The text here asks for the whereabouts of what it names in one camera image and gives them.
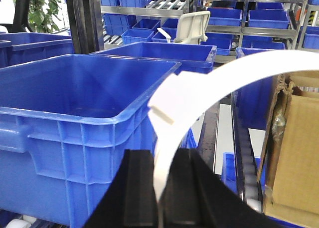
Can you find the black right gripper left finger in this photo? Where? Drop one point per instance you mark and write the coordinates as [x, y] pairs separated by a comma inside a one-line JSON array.
[[130, 200]]

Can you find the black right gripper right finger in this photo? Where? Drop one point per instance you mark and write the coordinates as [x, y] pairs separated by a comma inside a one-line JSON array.
[[196, 198]]

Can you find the white curved PVC pipe clamp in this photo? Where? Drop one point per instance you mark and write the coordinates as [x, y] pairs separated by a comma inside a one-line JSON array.
[[182, 98]]

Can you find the large blue plastic bin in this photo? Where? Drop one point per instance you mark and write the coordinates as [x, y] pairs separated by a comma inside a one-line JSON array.
[[65, 123]]

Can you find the blue bin right side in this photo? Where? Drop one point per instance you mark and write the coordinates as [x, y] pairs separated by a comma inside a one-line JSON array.
[[254, 99]]

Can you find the blue bin far left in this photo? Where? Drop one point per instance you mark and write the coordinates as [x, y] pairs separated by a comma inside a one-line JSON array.
[[17, 48]]

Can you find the brown cardboard box on conveyor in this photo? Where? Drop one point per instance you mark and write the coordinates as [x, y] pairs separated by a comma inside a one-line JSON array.
[[290, 154]]

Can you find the white plastic chair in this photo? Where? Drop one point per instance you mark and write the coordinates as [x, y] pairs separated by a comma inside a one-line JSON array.
[[191, 28]]

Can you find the black vertical posts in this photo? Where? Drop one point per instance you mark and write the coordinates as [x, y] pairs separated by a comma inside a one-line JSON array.
[[85, 20]]

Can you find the metal shelf rack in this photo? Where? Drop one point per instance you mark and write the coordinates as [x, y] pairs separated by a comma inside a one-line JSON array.
[[254, 24]]

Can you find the green potted plant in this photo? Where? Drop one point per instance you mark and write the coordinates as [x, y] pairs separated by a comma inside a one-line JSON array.
[[42, 16]]

